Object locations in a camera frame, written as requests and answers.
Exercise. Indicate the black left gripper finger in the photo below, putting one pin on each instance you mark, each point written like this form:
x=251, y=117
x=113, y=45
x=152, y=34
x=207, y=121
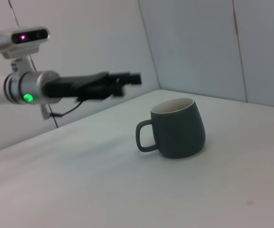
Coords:
x=127, y=77
x=108, y=91

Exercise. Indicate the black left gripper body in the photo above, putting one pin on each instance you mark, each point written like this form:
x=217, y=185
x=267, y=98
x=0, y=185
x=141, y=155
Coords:
x=68, y=86

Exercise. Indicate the grey ceramic mug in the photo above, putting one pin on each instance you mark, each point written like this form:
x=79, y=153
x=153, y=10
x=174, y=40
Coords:
x=179, y=133

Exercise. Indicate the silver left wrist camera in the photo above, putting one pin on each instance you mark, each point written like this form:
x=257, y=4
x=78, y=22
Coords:
x=20, y=41

